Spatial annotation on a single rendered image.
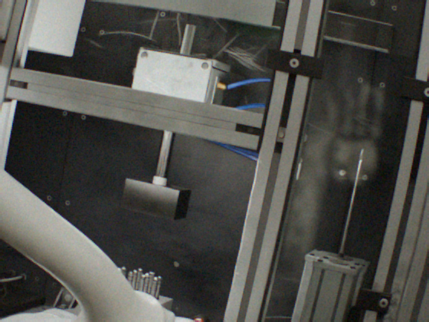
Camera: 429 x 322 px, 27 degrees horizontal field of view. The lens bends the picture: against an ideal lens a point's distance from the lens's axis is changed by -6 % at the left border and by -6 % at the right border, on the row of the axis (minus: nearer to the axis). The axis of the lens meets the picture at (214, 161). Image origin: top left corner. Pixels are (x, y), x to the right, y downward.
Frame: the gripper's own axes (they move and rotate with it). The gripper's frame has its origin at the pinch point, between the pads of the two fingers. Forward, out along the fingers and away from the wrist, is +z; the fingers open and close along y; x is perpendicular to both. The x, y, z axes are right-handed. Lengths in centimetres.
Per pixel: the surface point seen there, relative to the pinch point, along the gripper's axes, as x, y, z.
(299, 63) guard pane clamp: -20.6, 40.7, -13.2
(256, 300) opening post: -21.9, 11.0, -13.4
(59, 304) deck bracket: 21.6, -9.8, 27.9
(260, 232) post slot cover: -20.5, 19.5, -13.2
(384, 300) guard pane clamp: -38.1, 14.8, -13.8
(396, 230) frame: -37.2, 23.6, -13.2
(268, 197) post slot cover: -20.4, 23.9, -13.1
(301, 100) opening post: -21.8, 36.2, -12.9
